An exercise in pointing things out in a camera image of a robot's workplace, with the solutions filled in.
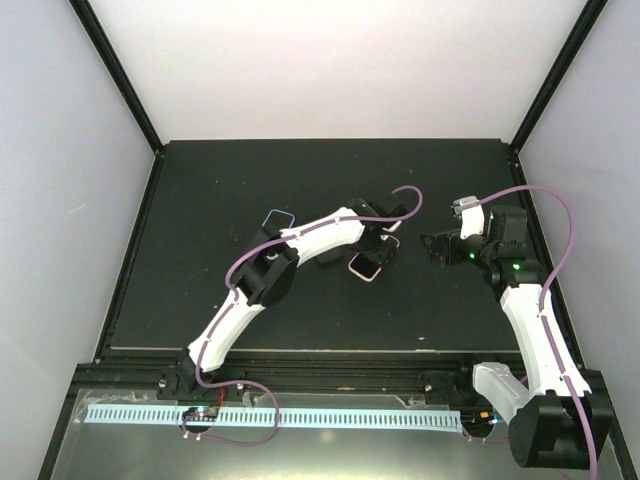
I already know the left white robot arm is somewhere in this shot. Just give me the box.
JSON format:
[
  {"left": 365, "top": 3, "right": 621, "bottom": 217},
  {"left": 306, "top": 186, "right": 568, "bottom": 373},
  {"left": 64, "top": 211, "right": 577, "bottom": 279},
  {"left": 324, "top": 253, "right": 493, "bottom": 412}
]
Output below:
[{"left": 178, "top": 193, "right": 411, "bottom": 399}]

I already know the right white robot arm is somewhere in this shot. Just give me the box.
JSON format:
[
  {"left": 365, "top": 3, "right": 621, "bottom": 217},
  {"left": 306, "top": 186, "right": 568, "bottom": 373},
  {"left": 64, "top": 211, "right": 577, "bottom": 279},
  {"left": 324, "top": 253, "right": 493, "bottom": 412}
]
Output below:
[{"left": 422, "top": 196, "right": 613, "bottom": 478}]

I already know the black phone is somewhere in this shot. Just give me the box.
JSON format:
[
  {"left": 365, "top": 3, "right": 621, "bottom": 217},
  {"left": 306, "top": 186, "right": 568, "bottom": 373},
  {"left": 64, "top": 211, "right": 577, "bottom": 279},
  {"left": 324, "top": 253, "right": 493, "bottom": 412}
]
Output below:
[{"left": 315, "top": 251, "right": 343, "bottom": 267}]

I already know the phone in blue case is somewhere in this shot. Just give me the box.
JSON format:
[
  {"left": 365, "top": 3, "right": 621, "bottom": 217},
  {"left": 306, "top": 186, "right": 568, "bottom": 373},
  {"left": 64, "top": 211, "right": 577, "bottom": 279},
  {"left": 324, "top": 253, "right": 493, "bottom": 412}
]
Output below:
[{"left": 262, "top": 209, "right": 296, "bottom": 230}]

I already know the right circuit board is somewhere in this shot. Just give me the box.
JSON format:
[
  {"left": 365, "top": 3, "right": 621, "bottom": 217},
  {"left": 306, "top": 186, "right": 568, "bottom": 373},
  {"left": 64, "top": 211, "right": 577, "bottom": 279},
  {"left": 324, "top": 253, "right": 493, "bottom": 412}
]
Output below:
[{"left": 460, "top": 410, "right": 503, "bottom": 425}]

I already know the circuit board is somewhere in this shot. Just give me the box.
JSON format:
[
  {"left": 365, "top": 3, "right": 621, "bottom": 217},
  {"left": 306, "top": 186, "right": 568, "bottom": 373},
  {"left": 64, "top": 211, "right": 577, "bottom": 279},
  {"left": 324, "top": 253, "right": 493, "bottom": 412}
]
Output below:
[
  {"left": 182, "top": 406, "right": 218, "bottom": 422},
  {"left": 460, "top": 410, "right": 503, "bottom": 425}
]

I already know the black foam table mat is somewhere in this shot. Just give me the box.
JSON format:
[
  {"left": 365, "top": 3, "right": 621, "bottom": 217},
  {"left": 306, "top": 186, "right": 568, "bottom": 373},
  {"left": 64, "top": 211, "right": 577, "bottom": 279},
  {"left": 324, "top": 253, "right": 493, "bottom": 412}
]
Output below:
[{"left": 107, "top": 139, "right": 524, "bottom": 358}]

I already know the left circuit board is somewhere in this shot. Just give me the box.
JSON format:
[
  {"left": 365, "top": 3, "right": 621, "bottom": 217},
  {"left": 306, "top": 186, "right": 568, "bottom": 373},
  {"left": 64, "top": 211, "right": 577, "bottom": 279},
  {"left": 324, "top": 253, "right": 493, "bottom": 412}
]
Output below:
[{"left": 182, "top": 406, "right": 218, "bottom": 422}]

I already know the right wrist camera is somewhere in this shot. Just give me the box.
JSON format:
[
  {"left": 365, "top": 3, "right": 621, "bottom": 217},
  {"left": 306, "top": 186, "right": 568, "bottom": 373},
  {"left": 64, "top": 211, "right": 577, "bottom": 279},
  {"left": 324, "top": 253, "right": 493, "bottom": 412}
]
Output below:
[{"left": 452, "top": 196, "right": 485, "bottom": 240}]

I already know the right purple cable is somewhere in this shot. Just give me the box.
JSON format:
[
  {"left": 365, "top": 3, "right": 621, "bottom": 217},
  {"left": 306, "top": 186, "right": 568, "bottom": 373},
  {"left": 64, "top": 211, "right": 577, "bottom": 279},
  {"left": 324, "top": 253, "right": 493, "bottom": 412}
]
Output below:
[{"left": 462, "top": 185, "right": 600, "bottom": 480}]

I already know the right black frame post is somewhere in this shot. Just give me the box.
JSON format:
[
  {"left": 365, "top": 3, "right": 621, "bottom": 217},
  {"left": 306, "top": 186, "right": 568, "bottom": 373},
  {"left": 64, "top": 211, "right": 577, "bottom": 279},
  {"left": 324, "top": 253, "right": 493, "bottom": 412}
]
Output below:
[{"left": 509, "top": 0, "right": 608, "bottom": 154}]

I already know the black frame post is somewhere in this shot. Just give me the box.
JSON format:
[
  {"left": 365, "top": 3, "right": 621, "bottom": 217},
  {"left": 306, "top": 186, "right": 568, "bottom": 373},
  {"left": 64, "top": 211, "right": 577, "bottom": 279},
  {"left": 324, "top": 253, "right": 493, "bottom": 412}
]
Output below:
[
  {"left": 509, "top": 0, "right": 608, "bottom": 154},
  {"left": 69, "top": 0, "right": 164, "bottom": 154}
]

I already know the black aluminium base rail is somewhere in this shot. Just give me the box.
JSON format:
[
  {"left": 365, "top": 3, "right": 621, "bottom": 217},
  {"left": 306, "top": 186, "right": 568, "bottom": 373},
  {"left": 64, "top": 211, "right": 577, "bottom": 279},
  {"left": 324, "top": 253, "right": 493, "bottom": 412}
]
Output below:
[{"left": 74, "top": 349, "right": 609, "bottom": 401}]

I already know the white slotted cable duct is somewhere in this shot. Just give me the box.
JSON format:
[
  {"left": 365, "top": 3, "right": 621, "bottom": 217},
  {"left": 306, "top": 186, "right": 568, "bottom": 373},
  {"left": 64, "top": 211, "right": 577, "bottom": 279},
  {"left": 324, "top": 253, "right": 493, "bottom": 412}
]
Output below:
[{"left": 84, "top": 404, "right": 463, "bottom": 433}]

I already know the left black frame post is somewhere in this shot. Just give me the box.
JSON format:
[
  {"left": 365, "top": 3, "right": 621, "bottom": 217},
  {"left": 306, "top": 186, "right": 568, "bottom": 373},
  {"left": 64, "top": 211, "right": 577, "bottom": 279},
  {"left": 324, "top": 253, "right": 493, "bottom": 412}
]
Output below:
[{"left": 69, "top": 0, "right": 164, "bottom": 154}]

